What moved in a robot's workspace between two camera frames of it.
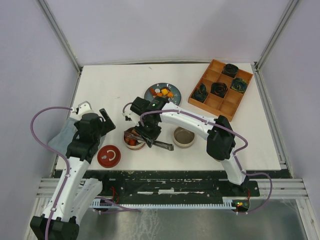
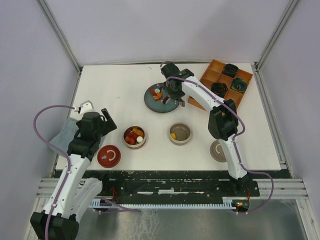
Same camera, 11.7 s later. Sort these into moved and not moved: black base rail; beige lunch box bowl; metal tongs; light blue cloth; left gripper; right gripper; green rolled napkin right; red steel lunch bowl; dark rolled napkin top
Moved: right gripper; beige lunch box bowl; metal tongs
Not moved: left gripper; dark rolled napkin top; black base rail; light blue cloth; green rolled napkin right; red steel lunch bowl
